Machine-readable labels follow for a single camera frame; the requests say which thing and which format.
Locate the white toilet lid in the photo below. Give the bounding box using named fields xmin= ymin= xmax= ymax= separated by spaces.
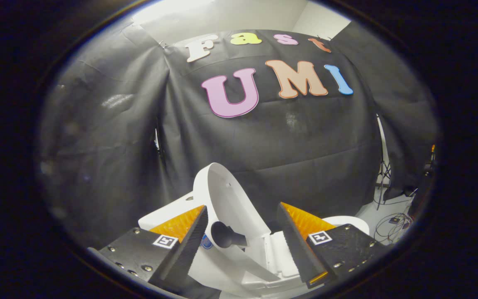
xmin=192 ymin=162 xmax=282 ymax=284

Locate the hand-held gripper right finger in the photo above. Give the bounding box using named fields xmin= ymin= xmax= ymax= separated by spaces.
xmin=276 ymin=202 xmax=388 ymax=290

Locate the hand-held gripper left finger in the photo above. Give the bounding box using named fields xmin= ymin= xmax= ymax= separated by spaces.
xmin=95 ymin=205 xmax=209 ymax=292

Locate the black backdrop cloth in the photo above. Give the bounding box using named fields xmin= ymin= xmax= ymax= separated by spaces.
xmin=329 ymin=20 xmax=439 ymax=201
xmin=37 ymin=20 xmax=172 ymax=250
xmin=155 ymin=28 xmax=385 ymax=227

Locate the white toilet bowl with seat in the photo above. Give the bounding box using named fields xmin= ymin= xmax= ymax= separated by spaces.
xmin=187 ymin=215 xmax=371 ymax=298

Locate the black light stand tripod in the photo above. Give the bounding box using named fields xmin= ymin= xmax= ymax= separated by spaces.
xmin=373 ymin=113 xmax=394 ymax=211

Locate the tangle of black red cables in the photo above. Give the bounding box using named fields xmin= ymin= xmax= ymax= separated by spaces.
xmin=373 ymin=188 xmax=419 ymax=246

